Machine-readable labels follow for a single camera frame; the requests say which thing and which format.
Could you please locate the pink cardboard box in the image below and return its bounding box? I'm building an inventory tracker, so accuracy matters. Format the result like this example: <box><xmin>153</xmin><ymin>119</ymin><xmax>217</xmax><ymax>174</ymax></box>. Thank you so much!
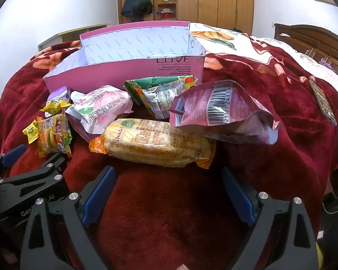
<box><xmin>43</xmin><ymin>21</ymin><xmax>206</xmax><ymax>95</ymax></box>

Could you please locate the white cable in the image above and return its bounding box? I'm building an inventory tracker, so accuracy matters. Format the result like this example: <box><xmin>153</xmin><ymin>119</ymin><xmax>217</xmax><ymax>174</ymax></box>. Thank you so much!
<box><xmin>322</xmin><ymin>191</ymin><xmax>338</xmax><ymax>217</ymax></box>

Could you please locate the large pink snack bag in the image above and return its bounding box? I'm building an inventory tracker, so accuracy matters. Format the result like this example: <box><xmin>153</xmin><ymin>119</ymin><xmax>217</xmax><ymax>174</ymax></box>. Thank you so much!
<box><xmin>169</xmin><ymin>80</ymin><xmax>281</xmax><ymax>145</ymax></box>

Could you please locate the dark hanging jacket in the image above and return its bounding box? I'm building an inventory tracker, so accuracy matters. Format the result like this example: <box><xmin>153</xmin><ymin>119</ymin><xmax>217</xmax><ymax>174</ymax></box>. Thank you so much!
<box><xmin>121</xmin><ymin>0</ymin><xmax>137</xmax><ymax>20</ymax></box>
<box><xmin>134</xmin><ymin>0</ymin><xmax>154</xmax><ymax>21</ymax></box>

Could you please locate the purple lidded jelly cup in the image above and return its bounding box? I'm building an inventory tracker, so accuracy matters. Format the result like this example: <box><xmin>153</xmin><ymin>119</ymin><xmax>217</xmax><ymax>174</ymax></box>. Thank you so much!
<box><xmin>44</xmin><ymin>86</ymin><xmax>71</xmax><ymax>118</ymax></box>

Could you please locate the peach jelly pouch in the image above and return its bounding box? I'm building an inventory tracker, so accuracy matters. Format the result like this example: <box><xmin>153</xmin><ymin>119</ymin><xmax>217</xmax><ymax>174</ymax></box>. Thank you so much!
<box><xmin>65</xmin><ymin>85</ymin><xmax>134</xmax><ymax>144</ymax></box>

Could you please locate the yellow corn cracker packet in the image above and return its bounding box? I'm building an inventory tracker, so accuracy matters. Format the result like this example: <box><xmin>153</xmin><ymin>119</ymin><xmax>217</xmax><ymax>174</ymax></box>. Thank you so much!
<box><xmin>89</xmin><ymin>117</ymin><xmax>217</xmax><ymax>170</ymax></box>

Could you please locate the red floral blanket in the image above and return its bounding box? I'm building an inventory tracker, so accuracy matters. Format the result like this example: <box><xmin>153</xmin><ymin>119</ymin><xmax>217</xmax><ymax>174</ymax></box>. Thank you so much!
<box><xmin>0</xmin><ymin>24</ymin><xmax>338</xmax><ymax>270</ymax></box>

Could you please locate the dark wooden headboard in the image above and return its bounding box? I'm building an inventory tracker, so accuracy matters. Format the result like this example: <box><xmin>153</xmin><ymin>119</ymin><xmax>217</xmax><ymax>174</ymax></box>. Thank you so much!
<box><xmin>274</xmin><ymin>23</ymin><xmax>338</xmax><ymax>71</ymax></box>

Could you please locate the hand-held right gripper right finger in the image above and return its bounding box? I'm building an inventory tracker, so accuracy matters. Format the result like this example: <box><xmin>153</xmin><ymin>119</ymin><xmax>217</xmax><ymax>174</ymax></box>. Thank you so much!
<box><xmin>221</xmin><ymin>166</ymin><xmax>319</xmax><ymax>270</ymax></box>

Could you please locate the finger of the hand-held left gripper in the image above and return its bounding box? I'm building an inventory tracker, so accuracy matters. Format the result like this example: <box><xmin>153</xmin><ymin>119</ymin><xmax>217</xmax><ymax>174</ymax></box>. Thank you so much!
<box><xmin>0</xmin><ymin>144</ymin><xmax>27</xmax><ymax>180</ymax></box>
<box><xmin>0</xmin><ymin>152</ymin><xmax>68</xmax><ymax>204</ymax></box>

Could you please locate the burger gummy packet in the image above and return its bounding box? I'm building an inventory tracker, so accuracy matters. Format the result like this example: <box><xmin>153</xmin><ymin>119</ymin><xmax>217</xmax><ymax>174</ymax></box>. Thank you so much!
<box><xmin>35</xmin><ymin>110</ymin><xmax>74</xmax><ymax>158</ymax></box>

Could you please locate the colourful fruit candy packet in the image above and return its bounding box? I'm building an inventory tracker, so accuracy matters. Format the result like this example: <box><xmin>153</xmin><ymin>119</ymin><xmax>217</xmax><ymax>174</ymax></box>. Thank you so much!
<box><xmin>124</xmin><ymin>75</ymin><xmax>199</xmax><ymax>119</ymax></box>

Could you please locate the yellow candy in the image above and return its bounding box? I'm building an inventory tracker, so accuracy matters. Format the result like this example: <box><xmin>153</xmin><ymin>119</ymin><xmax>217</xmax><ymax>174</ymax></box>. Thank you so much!
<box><xmin>39</xmin><ymin>99</ymin><xmax>72</xmax><ymax>113</ymax></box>
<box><xmin>23</xmin><ymin>119</ymin><xmax>40</xmax><ymax>144</ymax></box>

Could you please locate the wooden wardrobe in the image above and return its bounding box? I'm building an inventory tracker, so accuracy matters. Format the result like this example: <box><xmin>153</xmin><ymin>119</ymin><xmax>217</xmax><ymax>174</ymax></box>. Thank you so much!
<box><xmin>107</xmin><ymin>0</ymin><xmax>255</xmax><ymax>36</ymax></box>

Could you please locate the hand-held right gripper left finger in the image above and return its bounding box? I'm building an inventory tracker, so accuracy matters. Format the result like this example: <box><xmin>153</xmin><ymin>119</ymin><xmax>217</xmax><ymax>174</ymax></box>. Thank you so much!
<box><xmin>20</xmin><ymin>165</ymin><xmax>118</xmax><ymax>270</ymax></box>

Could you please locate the beige low shelf unit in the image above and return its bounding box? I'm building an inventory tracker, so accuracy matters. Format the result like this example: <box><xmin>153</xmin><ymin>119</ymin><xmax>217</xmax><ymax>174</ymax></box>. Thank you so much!
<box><xmin>38</xmin><ymin>24</ymin><xmax>110</xmax><ymax>52</ymax></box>

